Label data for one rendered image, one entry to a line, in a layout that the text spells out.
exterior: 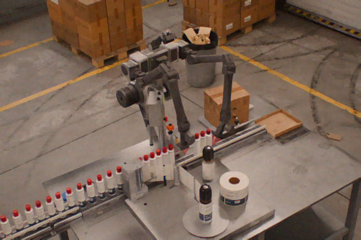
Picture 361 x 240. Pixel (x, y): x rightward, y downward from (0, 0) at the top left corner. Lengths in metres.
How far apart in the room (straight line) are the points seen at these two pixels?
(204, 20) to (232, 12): 0.43
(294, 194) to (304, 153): 0.49
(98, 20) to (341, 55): 3.24
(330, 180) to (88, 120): 3.11
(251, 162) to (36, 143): 2.70
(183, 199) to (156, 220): 0.26
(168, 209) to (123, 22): 4.00
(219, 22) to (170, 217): 4.32
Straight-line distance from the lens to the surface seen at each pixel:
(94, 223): 3.76
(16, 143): 6.09
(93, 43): 7.09
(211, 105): 4.40
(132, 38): 7.44
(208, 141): 4.10
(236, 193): 3.65
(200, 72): 6.53
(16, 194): 5.44
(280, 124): 4.59
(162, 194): 3.83
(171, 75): 3.67
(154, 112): 3.71
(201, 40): 6.43
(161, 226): 3.61
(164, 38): 4.00
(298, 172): 4.12
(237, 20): 7.69
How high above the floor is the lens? 3.47
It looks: 35 degrees down
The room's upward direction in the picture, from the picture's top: 3 degrees counter-clockwise
